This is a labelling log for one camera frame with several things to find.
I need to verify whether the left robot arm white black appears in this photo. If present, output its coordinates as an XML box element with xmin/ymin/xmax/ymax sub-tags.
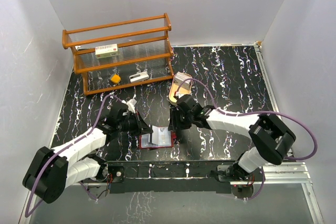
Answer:
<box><xmin>22</xmin><ymin>102</ymin><xmax>153</xmax><ymax>204</ymax></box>

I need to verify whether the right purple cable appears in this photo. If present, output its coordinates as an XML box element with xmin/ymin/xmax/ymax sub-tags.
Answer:
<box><xmin>174</xmin><ymin>78</ymin><xmax>319</xmax><ymax>161</ymax></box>

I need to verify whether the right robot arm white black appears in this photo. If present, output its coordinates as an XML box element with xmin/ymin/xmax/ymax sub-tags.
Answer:
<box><xmin>169</xmin><ymin>94</ymin><xmax>296</xmax><ymax>180</ymax></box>

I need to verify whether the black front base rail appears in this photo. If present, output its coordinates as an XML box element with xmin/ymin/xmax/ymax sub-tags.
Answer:
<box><xmin>108</xmin><ymin>160</ymin><xmax>235</xmax><ymax>194</ymax></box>

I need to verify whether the red leather card holder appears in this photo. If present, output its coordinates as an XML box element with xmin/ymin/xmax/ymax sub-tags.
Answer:
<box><xmin>139</xmin><ymin>125</ymin><xmax>176</xmax><ymax>149</ymax></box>

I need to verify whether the wooden shelf rack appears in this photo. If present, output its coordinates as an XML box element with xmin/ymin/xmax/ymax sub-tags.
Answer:
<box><xmin>61</xmin><ymin>13</ymin><xmax>174</xmax><ymax>95</ymax></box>

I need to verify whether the yellow square object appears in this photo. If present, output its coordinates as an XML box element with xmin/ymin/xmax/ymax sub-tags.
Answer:
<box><xmin>110</xmin><ymin>74</ymin><xmax>121</xmax><ymax>84</ymax></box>

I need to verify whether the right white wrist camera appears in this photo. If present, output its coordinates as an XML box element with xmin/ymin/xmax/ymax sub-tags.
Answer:
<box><xmin>173</xmin><ymin>92</ymin><xmax>184</xmax><ymax>100</ymax></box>

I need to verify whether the beige oval tray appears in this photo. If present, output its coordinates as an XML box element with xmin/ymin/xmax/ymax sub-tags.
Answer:
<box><xmin>169</xmin><ymin>78</ymin><xmax>193</xmax><ymax>105</ymax></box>

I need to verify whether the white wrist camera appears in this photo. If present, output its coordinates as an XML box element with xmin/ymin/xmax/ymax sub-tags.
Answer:
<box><xmin>173</xmin><ymin>92</ymin><xmax>184</xmax><ymax>100</ymax></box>
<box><xmin>126</xmin><ymin>99</ymin><xmax>137</xmax><ymax>113</ymax></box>

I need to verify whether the stack of credit cards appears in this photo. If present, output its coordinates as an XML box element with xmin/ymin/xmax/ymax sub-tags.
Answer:
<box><xmin>174</xmin><ymin>72</ymin><xmax>191</xmax><ymax>84</ymax></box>

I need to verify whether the purple cable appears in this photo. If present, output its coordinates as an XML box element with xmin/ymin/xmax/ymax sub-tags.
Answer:
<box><xmin>25</xmin><ymin>94</ymin><xmax>129</xmax><ymax>218</ymax></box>
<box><xmin>174</xmin><ymin>78</ymin><xmax>319</xmax><ymax>161</ymax></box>

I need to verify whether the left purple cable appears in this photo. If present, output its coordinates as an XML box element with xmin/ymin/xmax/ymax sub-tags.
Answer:
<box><xmin>25</xmin><ymin>94</ymin><xmax>129</xmax><ymax>218</ymax></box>

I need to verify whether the aluminium frame rail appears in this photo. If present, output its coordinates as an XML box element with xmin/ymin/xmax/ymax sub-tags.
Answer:
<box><xmin>254</xmin><ymin>40</ymin><xmax>324</xmax><ymax>224</ymax></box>

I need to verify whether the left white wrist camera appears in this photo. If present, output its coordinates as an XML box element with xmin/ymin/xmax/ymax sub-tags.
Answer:
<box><xmin>126</xmin><ymin>99</ymin><xmax>137</xmax><ymax>113</ymax></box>

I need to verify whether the white red box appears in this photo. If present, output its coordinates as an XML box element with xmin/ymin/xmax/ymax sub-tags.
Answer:
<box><xmin>95</xmin><ymin>44</ymin><xmax>119</xmax><ymax>59</ymax></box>

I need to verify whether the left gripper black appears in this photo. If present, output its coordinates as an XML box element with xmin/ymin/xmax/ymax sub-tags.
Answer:
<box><xmin>117</xmin><ymin>110</ymin><xmax>153</xmax><ymax>136</ymax></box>

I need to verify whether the white stapler-like object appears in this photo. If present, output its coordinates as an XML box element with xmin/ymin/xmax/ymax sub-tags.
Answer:
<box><xmin>129</xmin><ymin>71</ymin><xmax>149</xmax><ymax>83</ymax></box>

